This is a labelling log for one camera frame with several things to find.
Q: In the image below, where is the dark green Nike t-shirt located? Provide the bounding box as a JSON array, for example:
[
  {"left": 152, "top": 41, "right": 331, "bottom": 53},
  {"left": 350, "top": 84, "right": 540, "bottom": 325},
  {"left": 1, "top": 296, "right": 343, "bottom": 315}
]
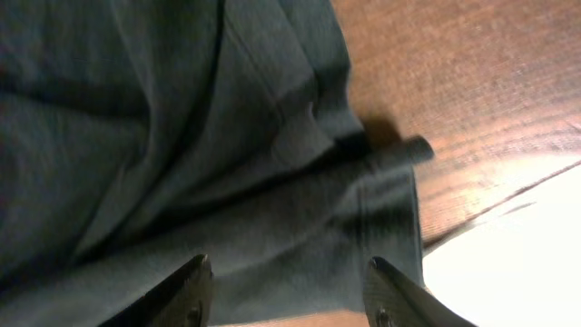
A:
[{"left": 1, "top": 0, "right": 431, "bottom": 326}]

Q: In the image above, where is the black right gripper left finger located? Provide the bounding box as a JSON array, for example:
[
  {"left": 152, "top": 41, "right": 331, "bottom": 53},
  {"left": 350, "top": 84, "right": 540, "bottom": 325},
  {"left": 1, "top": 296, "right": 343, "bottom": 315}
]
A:
[{"left": 101, "top": 254, "right": 213, "bottom": 327}]

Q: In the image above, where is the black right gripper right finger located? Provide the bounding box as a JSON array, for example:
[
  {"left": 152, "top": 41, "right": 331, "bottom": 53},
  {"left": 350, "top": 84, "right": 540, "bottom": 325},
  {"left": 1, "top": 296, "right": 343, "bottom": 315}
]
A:
[{"left": 363, "top": 256, "right": 475, "bottom": 327}]

